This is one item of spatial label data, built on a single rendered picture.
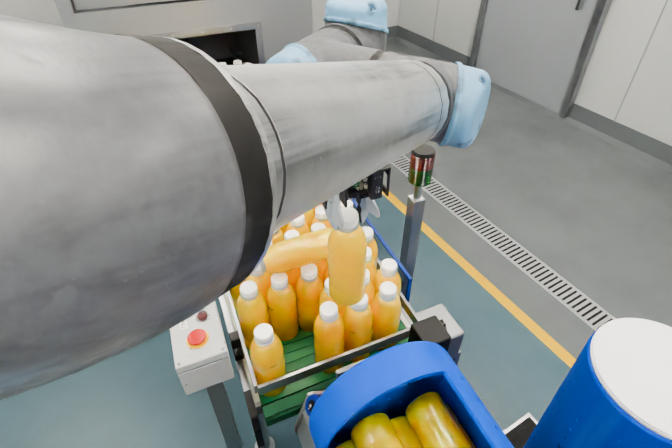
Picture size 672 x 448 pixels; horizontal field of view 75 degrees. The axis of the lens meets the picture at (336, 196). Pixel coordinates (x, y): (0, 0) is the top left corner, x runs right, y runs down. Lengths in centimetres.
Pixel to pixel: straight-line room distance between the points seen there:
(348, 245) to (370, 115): 53
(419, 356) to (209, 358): 41
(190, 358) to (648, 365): 93
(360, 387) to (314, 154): 59
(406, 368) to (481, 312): 174
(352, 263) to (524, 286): 196
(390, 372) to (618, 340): 60
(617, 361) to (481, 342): 127
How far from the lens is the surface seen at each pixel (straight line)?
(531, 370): 234
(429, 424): 82
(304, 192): 18
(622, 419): 109
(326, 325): 98
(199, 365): 95
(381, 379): 73
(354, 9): 52
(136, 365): 236
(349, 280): 80
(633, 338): 119
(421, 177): 118
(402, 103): 28
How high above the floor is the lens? 186
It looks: 38 degrees down
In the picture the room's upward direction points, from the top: straight up
